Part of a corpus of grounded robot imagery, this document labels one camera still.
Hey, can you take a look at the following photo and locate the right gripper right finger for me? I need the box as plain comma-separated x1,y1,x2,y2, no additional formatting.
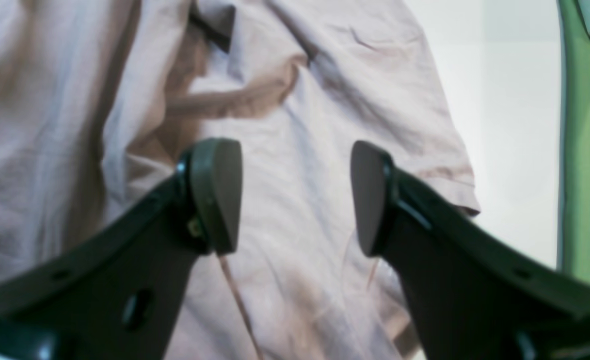
350,140,590,360

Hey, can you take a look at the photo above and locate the mauve pink t-shirt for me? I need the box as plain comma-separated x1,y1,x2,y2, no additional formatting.
0,0,480,360

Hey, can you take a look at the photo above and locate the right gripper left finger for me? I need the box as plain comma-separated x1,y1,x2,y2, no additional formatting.
0,137,243,360

